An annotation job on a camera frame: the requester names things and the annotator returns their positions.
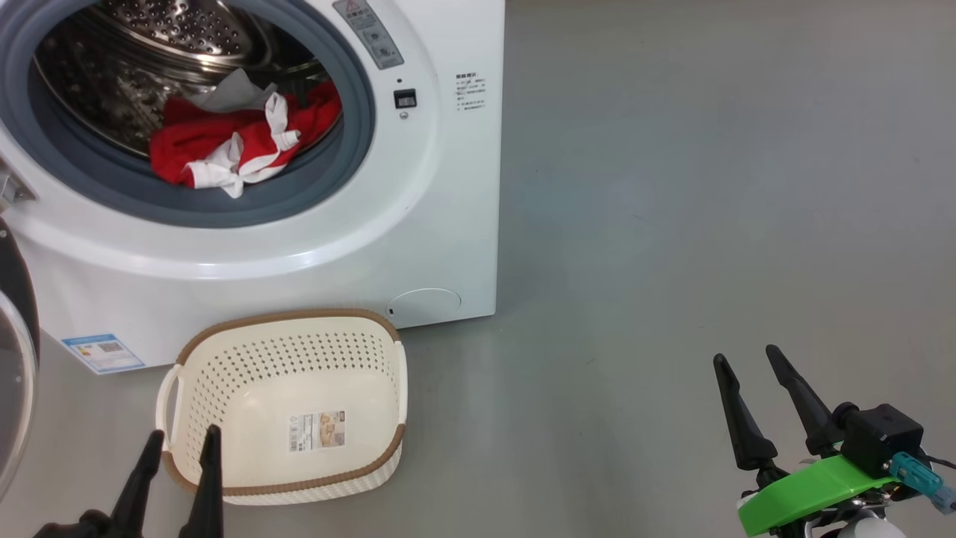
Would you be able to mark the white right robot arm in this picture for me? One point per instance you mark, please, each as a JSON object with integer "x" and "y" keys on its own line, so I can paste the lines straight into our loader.
{"x": 870, "y": 527}

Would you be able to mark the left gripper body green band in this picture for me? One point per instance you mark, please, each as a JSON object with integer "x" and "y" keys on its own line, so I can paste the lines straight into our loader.
{"x": 75, "y": 527}

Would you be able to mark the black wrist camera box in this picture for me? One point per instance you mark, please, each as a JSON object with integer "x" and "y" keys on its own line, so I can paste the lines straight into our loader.
{"x": 881, "y": 437}

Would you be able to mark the black door latch socket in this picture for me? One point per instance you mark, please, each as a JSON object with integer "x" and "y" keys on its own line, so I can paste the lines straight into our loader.
{"x": 405, "y": 99}

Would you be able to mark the round black glass washer door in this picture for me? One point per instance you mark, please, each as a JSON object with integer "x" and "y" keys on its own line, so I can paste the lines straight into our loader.
{"x": 13, "y": 359}

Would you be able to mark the cream laundry basket brown rim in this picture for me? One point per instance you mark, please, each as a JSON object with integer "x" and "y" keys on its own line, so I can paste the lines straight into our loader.
{"x": 246, "y": 418}

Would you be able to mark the grey warning sticker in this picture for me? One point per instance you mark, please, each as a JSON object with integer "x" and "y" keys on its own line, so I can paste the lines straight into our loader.
{"x": 370, "y": 33}

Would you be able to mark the red and white garment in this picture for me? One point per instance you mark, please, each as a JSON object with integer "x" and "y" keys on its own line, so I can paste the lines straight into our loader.
{"x": 194, "y": 146}

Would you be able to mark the round white filter cover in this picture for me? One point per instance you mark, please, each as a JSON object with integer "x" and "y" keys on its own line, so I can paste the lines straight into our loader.
{"x": 423, "y": 307}

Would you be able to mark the metal door hinge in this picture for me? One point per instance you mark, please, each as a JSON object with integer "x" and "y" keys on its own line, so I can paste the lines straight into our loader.
{"x": 13, "y": 190}

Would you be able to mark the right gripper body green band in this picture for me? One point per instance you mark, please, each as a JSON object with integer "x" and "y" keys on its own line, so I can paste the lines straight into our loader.
{"x": 806, "y": 493}

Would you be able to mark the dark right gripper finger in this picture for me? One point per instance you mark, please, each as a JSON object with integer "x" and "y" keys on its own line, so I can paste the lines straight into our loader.
{"x": 810, "y": 411}
{"x": 743, "y": 426}

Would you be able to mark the blue energy label sticker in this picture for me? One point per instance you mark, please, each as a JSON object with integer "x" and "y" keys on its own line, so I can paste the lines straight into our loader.
{"x": 103, "y": 353}

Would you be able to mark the white front-load washing machine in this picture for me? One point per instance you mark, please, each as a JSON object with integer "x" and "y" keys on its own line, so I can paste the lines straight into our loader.
{"x": 441, "y": 209}

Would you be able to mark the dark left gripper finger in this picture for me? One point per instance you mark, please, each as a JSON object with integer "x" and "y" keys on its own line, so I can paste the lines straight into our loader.
{"x": 138, "y": 486}
{"x": 208, "y": 486}

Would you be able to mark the printed product label sticker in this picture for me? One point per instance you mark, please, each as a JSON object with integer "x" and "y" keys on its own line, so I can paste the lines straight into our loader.
{"x": 317, "y": 431}

